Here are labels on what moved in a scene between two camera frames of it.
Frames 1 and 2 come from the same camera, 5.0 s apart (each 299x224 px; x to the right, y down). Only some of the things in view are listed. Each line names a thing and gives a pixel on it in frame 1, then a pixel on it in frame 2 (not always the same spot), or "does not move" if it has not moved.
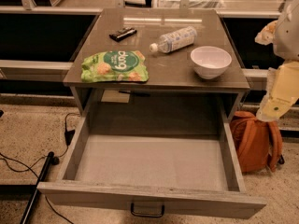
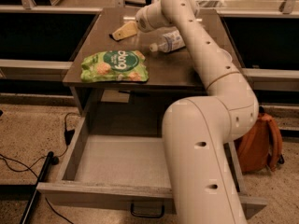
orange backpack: [258, 143] does not move
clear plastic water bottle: [175, 39] does not move
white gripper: [288, 36] → [144, 22]
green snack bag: [115, 66] does not move
